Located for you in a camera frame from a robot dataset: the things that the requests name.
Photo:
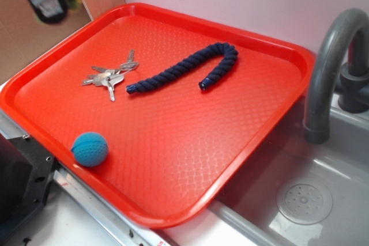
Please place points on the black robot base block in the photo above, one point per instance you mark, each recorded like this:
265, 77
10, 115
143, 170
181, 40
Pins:
26, 173

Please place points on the brown cardboard box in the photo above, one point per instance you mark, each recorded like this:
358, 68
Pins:
23, 38

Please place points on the silver key bunch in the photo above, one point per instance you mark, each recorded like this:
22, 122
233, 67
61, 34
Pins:
110, 77

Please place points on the blue textured ball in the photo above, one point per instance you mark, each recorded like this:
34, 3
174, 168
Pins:
90, 149

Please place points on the red plastic tray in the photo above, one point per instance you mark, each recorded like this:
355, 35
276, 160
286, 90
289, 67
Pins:
170, 151

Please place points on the grey curved faucet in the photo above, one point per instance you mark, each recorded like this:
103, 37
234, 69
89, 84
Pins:
341, 67

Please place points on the grey toy sink basin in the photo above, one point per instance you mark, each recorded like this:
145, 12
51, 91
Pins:
290, 192

